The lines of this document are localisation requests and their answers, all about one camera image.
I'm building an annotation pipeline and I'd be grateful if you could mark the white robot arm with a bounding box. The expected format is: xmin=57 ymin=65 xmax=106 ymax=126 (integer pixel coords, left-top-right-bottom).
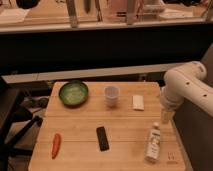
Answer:
xmin=160 ymin=61 xmax=213 ymax=124

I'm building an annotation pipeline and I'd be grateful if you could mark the dark panel at right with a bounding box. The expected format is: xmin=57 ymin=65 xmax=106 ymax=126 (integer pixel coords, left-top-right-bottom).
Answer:
xmin=173 ymin=43 xmax=213 ymax=171

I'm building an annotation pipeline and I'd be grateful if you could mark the white rectangular block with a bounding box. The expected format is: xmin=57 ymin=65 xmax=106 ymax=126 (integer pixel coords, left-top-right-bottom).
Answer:
xmin=133 ymin=95 xmax=144 ymax=111

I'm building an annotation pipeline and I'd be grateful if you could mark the clear bottle with label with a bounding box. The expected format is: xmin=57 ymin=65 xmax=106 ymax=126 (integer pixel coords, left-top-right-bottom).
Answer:
xmin=145 ymin=122 xmax=161 ymax=163

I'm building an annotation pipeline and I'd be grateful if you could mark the black rectangular device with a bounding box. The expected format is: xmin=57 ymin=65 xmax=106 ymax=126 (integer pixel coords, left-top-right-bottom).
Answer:
xmin=96 ymin=127 xmax=109 ymax=151

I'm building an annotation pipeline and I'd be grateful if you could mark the green bowl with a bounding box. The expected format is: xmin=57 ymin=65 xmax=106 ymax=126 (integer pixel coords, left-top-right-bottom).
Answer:
xmin=58 ymin=80 xmax=89 ymax=107

